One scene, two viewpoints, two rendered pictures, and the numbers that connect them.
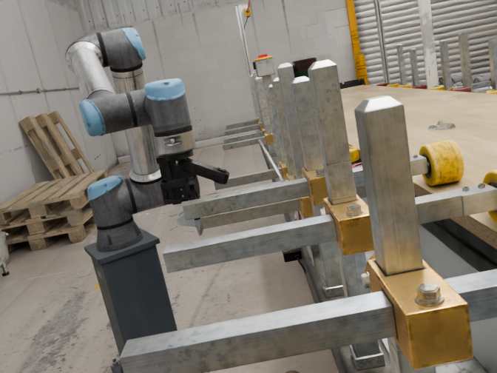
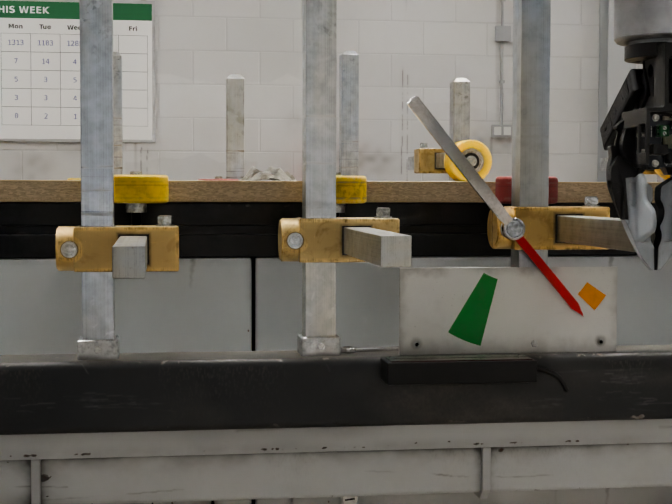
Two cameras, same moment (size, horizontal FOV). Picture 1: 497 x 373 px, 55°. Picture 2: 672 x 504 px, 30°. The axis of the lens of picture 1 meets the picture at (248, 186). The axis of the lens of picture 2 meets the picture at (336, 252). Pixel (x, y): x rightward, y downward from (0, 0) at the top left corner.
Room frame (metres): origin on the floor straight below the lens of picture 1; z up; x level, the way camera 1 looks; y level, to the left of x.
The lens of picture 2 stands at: (1.64, 1.28, 0.89)
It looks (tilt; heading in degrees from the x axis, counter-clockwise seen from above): 3 degrees down; 261
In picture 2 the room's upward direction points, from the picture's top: straight up
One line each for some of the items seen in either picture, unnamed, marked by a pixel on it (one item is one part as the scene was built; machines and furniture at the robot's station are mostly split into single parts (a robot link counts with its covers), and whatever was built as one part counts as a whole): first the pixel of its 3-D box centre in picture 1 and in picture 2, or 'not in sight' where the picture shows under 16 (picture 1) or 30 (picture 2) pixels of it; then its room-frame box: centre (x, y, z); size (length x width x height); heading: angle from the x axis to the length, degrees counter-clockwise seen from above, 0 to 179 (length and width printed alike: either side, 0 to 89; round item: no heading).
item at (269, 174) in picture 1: (276, 173); (133, 252); (1.64, -0.10, 0.82); 0.43 x 0.03 x 0.04; 89
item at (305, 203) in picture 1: (309, 198); (547, 227); (1.15, -0.14, 0.85); 0.13 x 0.06 x 0.05; 179
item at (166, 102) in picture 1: (168, 106); not in sight; (1.14, 0.15, 1.14); 0.10 x 0.09 x 0.12; 17
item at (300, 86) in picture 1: (319, 197); not in sight; (0.93, -0.14, 0.91); 0.03 x 0.03 x 0.48; 89
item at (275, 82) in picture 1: (291, 157); (319, 175); (1.43, -0.15, 0.91); 0.03 x 0.03 x 0.48; 89
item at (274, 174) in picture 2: (441, 124); (269, 173); (1.43, -0.61, 0.91); 0.09 x 0.07 x 0.02; 16
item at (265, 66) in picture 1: (265, 67); not in sight; (1.94, -0.16, 1.18); 0.07 x 0.07 x 0.08; 89
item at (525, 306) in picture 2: (302, 229); (509, 310); (1.21, -0.12, 0.75); 0.26 x 0.01 x 0.10; 179
